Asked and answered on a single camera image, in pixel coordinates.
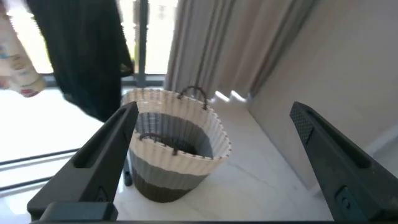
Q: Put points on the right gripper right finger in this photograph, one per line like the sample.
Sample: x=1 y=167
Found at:
x=348 y=174

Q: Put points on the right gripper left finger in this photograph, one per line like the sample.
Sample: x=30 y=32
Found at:
x=90 y=174

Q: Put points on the black garment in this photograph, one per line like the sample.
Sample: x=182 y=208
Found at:
x=84 y=53

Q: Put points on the cream printed garment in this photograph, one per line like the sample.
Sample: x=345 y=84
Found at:
x=18 y=68

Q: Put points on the white laundry basket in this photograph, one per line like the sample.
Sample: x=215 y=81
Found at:
x=174 y=168

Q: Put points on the window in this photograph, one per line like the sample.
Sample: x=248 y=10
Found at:
x=149 y=40

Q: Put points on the beige curtain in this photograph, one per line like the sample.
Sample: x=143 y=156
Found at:
x=224 y=43

